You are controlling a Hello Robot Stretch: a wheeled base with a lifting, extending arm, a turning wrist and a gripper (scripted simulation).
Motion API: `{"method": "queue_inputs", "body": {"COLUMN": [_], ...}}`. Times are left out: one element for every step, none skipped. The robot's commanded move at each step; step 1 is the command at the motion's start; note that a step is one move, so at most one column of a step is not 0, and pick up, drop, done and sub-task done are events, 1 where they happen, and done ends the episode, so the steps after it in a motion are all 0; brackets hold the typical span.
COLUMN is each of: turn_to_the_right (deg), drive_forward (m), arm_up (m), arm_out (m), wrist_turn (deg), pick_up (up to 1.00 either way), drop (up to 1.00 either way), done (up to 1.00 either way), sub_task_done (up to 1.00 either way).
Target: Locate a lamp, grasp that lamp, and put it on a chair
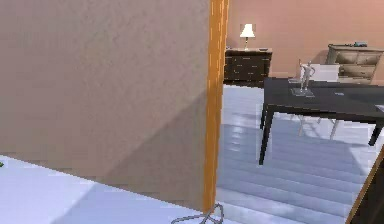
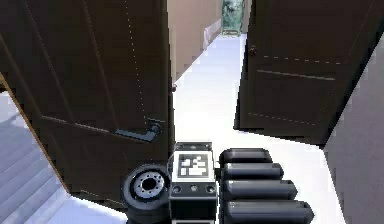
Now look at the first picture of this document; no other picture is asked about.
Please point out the grey human figure statue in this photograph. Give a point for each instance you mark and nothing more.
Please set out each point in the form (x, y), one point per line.
(306, 75)

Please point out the small black remote control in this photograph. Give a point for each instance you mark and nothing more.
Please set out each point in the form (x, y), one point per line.
(263, 49)

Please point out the small dark green object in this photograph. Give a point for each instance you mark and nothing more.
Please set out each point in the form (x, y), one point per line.
(360, 43)

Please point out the orange wooden door frame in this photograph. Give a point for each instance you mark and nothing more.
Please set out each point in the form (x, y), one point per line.
(215, 100)

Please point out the white shade table lamp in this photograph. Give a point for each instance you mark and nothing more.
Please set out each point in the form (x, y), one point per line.
(247, 31)

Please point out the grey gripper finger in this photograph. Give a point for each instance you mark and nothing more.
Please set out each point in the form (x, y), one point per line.
(218, 218)
(200, 217)

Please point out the black dining table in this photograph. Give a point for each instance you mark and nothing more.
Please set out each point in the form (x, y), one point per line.
(333, 100)

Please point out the dark brown chest of drawers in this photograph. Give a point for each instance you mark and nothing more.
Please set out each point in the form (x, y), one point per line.
(246, 66)

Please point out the white chair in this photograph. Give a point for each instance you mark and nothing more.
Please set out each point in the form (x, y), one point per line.
(325, 71)

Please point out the dark door with orange edge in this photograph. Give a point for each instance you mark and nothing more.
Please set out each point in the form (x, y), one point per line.
(371, 200)

